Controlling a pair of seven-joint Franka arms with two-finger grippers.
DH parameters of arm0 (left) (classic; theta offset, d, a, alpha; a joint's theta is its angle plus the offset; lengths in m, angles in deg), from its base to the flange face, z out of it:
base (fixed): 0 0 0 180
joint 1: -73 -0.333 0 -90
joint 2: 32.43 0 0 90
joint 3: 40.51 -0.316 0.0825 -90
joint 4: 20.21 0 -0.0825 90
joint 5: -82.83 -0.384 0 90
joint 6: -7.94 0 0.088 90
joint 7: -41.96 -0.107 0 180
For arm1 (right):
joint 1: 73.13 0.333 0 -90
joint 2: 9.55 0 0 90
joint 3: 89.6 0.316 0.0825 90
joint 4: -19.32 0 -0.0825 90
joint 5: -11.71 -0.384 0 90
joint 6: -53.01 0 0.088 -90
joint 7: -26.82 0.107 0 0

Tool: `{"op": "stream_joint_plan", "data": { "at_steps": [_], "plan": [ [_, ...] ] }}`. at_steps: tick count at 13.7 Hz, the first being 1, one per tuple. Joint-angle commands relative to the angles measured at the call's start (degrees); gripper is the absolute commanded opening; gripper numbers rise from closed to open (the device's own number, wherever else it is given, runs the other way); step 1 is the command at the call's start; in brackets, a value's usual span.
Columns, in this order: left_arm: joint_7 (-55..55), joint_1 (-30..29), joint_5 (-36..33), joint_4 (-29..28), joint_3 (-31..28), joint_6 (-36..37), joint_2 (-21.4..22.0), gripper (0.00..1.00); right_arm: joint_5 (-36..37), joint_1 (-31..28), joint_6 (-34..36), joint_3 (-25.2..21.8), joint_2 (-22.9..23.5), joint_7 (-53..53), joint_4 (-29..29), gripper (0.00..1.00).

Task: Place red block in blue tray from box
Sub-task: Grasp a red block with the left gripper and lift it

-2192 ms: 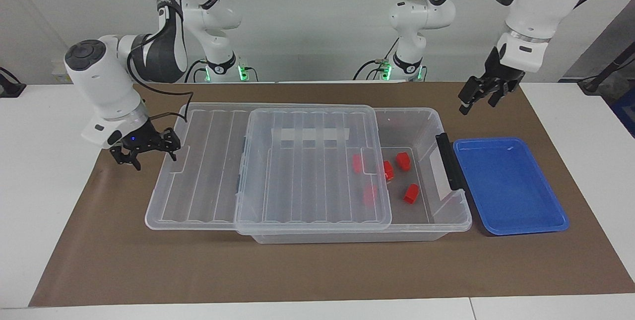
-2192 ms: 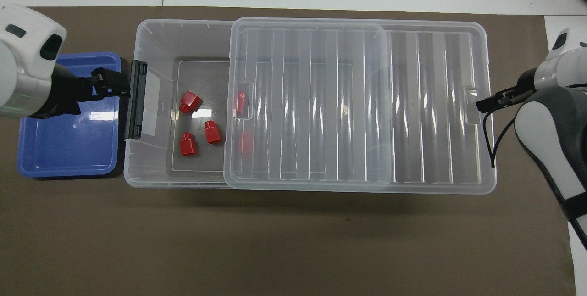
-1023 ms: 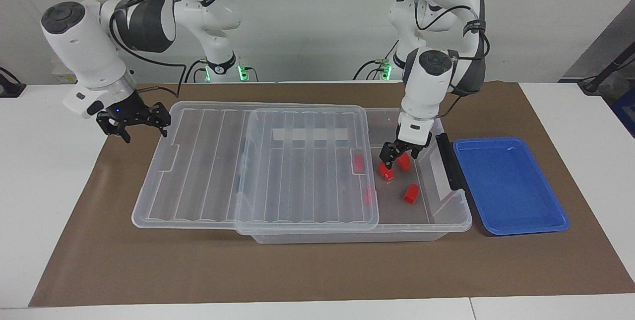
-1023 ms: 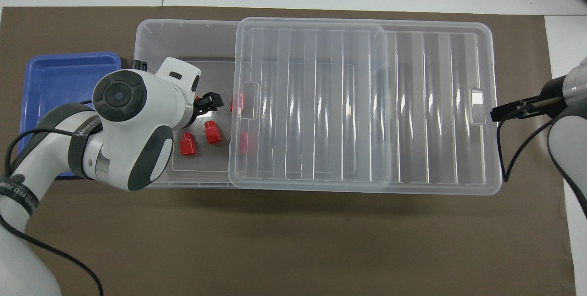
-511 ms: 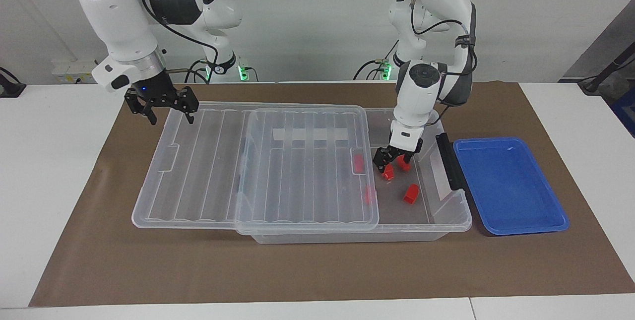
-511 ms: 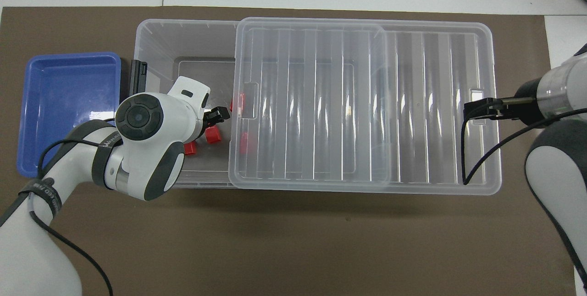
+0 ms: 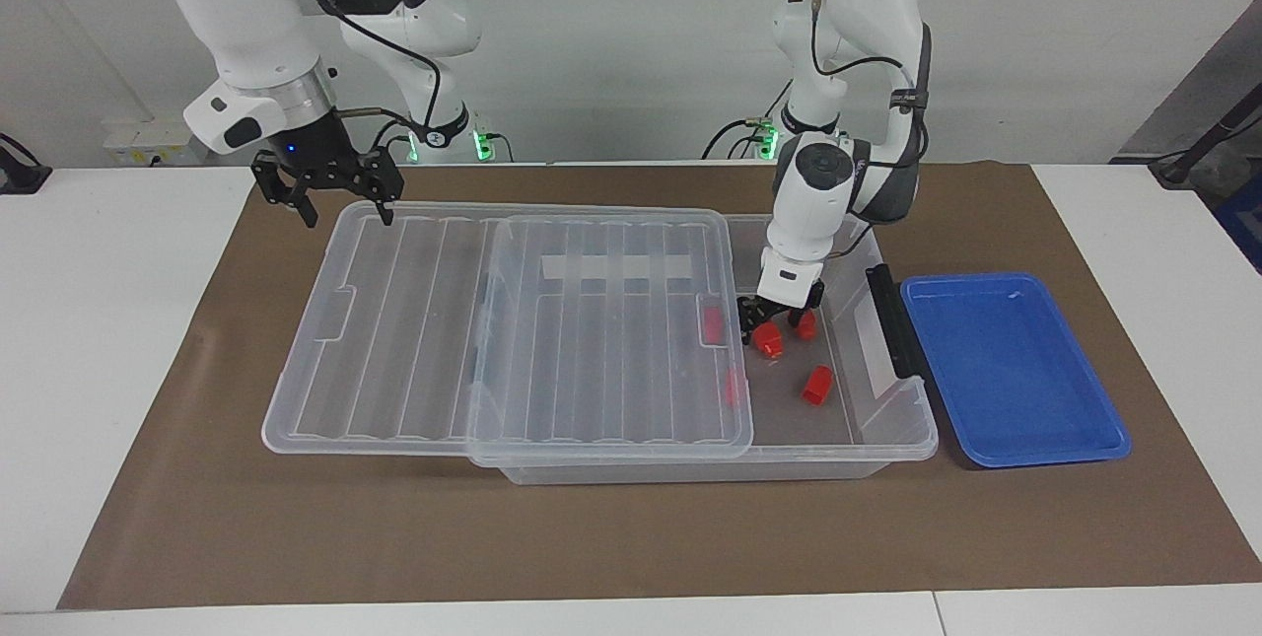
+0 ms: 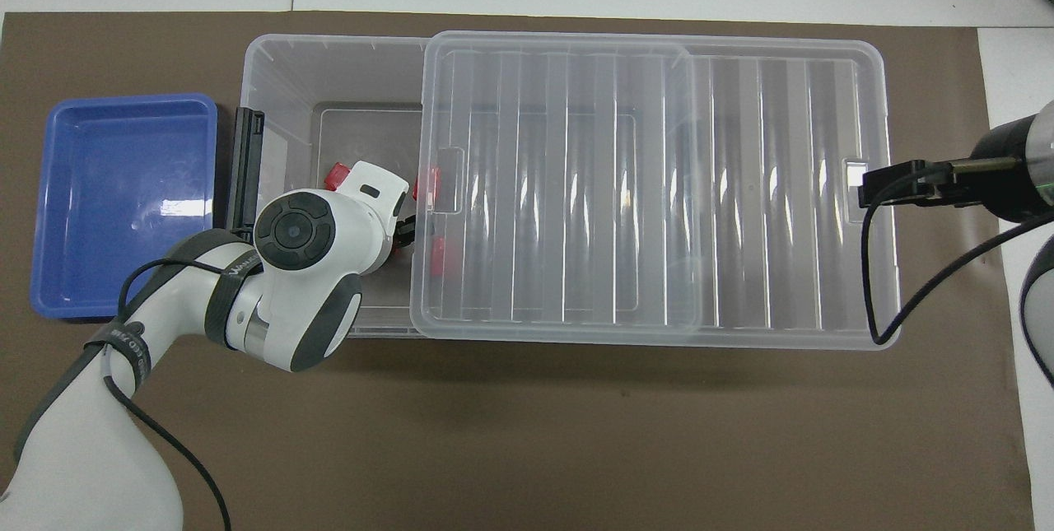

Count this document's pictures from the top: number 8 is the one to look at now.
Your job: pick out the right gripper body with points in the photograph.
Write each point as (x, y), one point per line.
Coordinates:
(1013, 173)

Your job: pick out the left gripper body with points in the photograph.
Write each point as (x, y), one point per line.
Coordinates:
(375, 189)

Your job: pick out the clear ribbed box lid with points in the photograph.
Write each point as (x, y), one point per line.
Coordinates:
(741, 185)

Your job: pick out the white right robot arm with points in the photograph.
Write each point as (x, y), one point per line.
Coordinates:
(1039, 309)

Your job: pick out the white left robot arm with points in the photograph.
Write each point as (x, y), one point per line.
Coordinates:
(288, 309)

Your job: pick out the red block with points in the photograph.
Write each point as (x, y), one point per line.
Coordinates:
(426, 183)
(439, 257)
(335, 177)

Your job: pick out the clear plastic storage box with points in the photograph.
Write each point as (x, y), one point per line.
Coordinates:
(280, 78)

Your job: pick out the blue plastic tray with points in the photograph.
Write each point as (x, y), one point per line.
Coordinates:
(123, 185)

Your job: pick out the brown table mat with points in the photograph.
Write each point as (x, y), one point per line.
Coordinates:
(527, 432)

